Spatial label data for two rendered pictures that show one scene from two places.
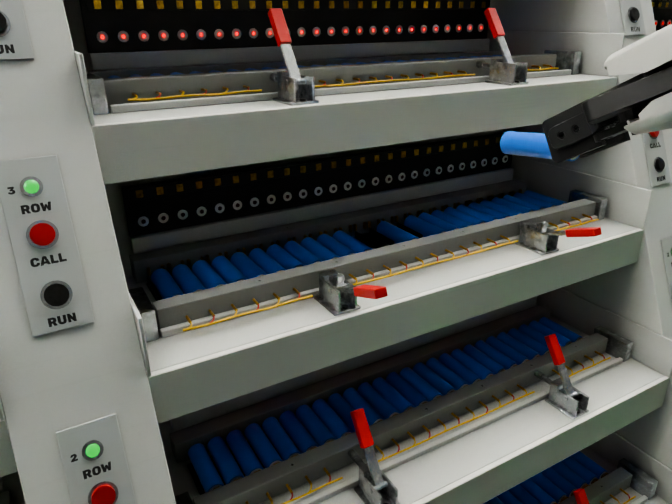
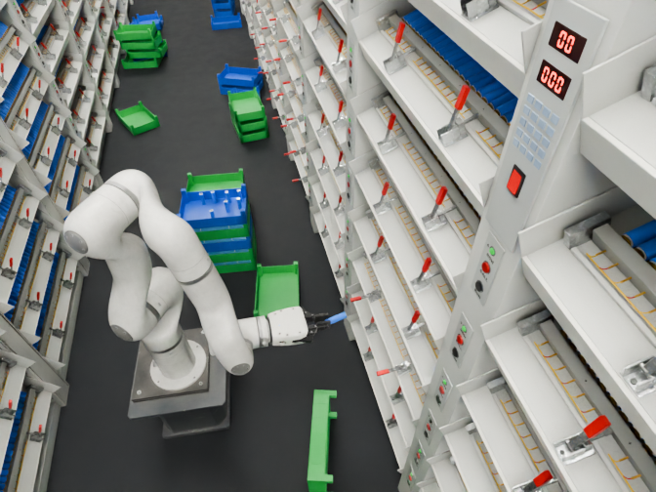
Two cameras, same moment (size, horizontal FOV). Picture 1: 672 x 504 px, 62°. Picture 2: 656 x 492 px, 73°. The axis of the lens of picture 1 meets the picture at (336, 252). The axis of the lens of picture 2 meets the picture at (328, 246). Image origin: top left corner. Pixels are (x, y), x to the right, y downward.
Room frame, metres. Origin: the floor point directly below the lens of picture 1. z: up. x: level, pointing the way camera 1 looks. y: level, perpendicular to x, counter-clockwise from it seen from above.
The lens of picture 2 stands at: (0.59, -0.88, 1.70)
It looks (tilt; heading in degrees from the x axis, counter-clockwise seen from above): 46 degrees down; 104
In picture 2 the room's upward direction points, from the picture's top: 2 degrees counter-clockwise
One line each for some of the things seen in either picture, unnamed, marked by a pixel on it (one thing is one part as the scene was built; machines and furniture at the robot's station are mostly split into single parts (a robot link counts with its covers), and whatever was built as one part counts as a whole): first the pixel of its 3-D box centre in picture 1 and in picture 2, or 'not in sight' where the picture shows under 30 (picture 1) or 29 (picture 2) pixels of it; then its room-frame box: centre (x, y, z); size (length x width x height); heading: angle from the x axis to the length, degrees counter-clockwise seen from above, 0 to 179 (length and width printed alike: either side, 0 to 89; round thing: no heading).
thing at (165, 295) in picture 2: not in sight; (158, 307); (-0.11, -0.22, 0.61); 0.19 x 0.12 x 0.24; 81
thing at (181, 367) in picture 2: not in sight; (171, 351); (-0.12, -0.25, 0.39); 0.19 x 0.19 x 0.18
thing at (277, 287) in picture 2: not in sight; (277, 291); (0.03, 0.32, 0.04); 0.30 x 0.20 x 0.08; 106
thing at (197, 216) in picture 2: not in sight; (213, 206); (-0.30, 0.51, 0.36); 0.30 x 0.20 x 0.08; 19
